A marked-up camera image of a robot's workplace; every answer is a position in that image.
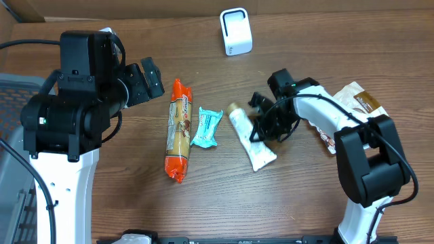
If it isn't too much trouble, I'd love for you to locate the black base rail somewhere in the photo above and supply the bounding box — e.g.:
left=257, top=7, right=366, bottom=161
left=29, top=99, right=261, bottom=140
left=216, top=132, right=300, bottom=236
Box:
left=96, top=229, right=344, bottom=244

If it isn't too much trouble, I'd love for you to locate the grey plastic shopping basket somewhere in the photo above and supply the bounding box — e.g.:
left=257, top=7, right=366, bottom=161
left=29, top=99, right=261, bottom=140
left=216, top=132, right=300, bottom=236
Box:
left=1, top=73, right=52, bottom=243

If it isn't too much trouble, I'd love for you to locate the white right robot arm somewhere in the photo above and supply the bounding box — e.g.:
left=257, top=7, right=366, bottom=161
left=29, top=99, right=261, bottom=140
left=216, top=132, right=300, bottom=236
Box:
left=248, top=69, right=419, bottom=243

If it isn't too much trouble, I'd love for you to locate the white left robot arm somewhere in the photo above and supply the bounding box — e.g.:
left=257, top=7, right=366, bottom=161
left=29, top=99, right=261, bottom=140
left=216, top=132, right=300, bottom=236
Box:
left=20, top=28, right=164, bottom=243

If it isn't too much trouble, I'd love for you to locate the brown Pantree snack pouch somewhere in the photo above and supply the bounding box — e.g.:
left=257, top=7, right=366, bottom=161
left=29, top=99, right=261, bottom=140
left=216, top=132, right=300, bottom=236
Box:
left=309, top=81, right=387, bottom=155

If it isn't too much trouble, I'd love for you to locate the white tube gold cap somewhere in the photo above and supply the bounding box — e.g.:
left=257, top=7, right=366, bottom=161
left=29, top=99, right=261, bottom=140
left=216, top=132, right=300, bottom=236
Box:
left=227, top=103, right=277, bottom=172

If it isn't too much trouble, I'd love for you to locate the white barcode scanner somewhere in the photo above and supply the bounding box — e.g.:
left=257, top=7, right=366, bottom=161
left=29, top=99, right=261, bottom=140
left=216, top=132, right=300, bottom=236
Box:
left=220, top=7, right=253, bottom=56

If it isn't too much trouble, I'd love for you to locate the orange biscuit packet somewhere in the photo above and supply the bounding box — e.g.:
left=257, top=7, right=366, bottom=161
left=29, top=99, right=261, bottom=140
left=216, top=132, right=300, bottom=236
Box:
left=165, top=79, right=193, bottom=183

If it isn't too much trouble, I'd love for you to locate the teal snack wrapper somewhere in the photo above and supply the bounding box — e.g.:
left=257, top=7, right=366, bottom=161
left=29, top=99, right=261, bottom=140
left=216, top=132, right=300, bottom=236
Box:
left=191, top=107, right=224, bottom=148

